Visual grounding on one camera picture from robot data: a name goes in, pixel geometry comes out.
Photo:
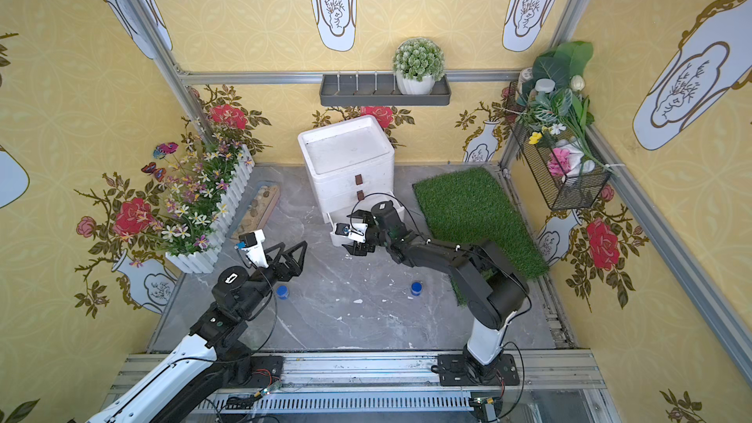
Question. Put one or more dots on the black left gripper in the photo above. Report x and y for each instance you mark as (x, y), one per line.
(273, 264)

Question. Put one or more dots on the blue paint can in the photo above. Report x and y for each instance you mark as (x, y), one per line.
(282, 292)
(416, 288)

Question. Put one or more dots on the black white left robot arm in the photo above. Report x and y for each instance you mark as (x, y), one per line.
(211, 356)

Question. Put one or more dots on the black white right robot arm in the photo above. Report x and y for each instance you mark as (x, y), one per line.
(493, 289)

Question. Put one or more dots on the white drawer cabinet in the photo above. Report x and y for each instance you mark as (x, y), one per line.
(351, 167)

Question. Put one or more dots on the pink tray with stones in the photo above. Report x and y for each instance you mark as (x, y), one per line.
(259, 211)

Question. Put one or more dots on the green artificial grass mat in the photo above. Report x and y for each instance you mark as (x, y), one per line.
(470, 206)

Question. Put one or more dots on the artificial flowers in white fence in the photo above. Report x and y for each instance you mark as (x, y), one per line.
(202, 194)

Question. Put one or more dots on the green plant in white pot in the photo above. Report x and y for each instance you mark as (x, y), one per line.
(418, 64)

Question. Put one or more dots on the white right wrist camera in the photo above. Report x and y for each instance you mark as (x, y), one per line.
(345, 232)

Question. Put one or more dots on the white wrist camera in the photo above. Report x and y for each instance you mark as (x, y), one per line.
(251, 245)
(345, 232)

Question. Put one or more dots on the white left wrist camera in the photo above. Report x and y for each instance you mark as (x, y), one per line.
(251, 245)

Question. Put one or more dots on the grey wall shelf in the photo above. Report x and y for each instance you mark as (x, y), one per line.
(360, 90)

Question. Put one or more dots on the black wire basket with flowers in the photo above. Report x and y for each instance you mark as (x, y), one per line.
(552, 122)

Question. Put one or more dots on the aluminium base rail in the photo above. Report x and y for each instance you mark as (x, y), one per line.
(351, 381)

